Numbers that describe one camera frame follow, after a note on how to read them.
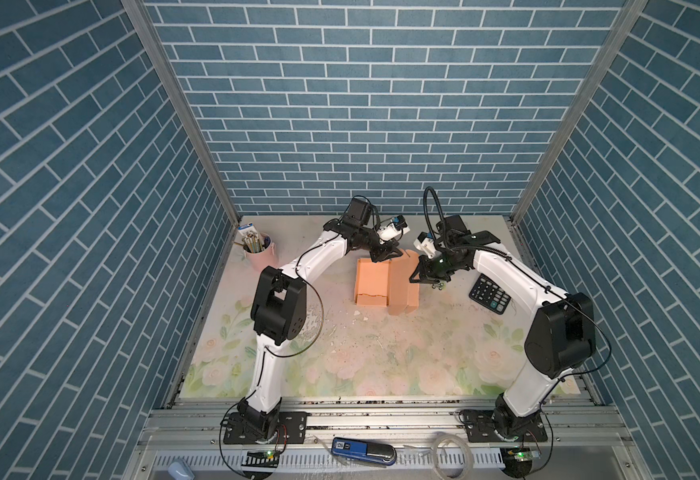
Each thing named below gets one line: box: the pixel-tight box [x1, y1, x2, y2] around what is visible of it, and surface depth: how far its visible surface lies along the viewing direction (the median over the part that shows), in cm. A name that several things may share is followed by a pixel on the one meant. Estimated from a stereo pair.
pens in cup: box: [234, 223, 271, 253], surface depth 94 cm
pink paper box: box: [354, 249, 420, 316], surface depth 98 cm
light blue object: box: [167, 459, 195, 480], surface depth 68 cm
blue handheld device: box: [331, 437, 397, 466], surface depth 70 cm
